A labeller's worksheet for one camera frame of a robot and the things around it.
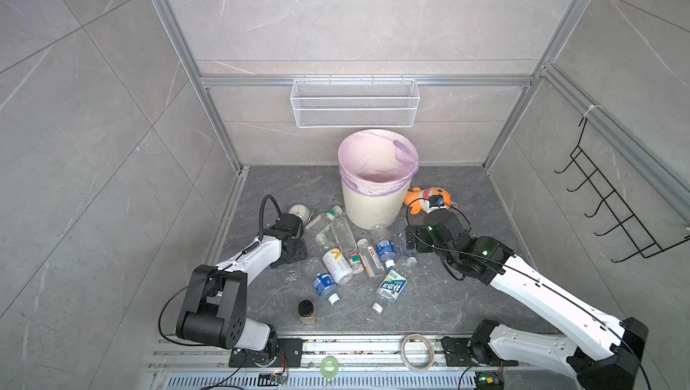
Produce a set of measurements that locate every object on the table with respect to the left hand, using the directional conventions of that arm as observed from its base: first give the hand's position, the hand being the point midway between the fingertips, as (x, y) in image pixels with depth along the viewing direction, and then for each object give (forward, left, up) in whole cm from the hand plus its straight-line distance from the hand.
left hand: (292, 249), depth 91 cm
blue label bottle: (-15, -12, +3) cm, 19 cm away
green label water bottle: (-15, -32, +4) cm, 36 cm away
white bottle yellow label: (-8, -16, +4) cm, 18 cm away
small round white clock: (+16, -2, +1) cm, 16 cm away
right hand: (-3, -40, +18) cm, 44 cm away
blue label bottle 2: (-1, -32, +4) cm, 32 cm away
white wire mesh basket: (+46, -24, +28) cm, 59 cm away
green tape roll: (-34, -13, -3) cm, 37 cm away
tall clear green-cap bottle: (+1, -19, +1) cm, 19 cm away
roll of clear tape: (-33, -34, 0) cm, 47 cm away
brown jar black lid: (-22, -7, +6) cm, 24 cm away
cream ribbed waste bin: (+8, -25, +11) cm, 29 cm away
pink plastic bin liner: (+30, -32, +11) cm, 45 cm away
